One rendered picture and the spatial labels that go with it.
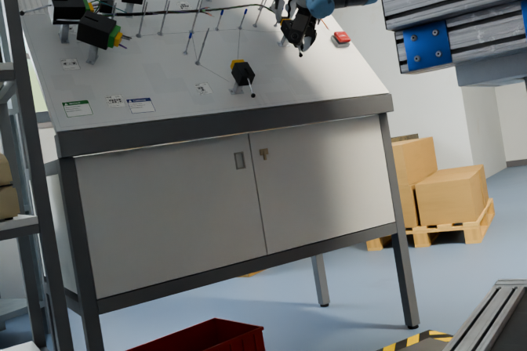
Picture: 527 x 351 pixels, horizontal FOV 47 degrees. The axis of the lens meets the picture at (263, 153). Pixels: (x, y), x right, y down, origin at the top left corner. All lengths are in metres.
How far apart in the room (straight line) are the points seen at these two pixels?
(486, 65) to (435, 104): 5.74
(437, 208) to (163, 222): 2.32
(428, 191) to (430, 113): 3.36
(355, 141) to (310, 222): 0.35
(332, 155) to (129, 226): 0.75
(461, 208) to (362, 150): 1.69
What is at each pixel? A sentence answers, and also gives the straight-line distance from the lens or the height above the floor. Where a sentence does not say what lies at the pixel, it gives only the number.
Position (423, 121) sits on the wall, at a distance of 7.13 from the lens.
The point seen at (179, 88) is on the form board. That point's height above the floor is 0.96.
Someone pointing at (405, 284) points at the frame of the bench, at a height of 0.17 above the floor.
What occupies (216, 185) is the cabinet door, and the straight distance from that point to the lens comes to 1.87.
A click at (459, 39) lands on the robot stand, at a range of 1.28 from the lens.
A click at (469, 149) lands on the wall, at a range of 7.02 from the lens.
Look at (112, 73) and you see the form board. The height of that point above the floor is 1.03.
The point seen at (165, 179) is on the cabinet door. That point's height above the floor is 0.69.
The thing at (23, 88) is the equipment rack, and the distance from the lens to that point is 1.68.
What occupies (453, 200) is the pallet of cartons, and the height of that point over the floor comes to 0.26.
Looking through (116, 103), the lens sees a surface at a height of 0.93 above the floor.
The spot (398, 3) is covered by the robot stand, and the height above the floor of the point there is 0.98.
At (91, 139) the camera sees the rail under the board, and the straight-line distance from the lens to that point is 1.71.
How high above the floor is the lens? 0.73
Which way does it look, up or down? level
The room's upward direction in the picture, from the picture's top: 9 degrees counter-clockwise
